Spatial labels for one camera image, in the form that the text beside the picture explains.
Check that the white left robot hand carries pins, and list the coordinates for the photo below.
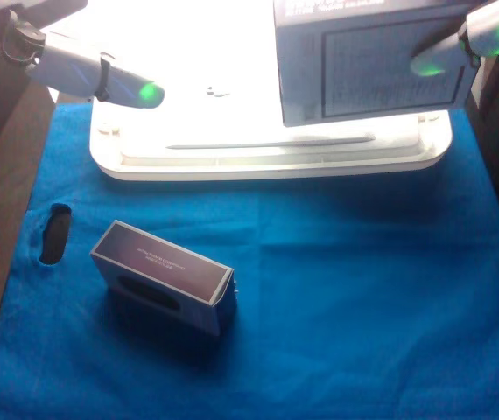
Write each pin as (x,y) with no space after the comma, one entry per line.
(83,74)

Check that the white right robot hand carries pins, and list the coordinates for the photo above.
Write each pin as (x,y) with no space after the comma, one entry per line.
(494,30)

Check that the dark blue card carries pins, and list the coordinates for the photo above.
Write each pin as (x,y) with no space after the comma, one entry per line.
(363,65)

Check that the pink and white box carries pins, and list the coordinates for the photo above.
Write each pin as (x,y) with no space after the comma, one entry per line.
(162,267)

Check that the white plastic tray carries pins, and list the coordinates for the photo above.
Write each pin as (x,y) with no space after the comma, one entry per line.
(241,131)

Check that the blue cloth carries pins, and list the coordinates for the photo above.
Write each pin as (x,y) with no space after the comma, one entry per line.
(319,284)

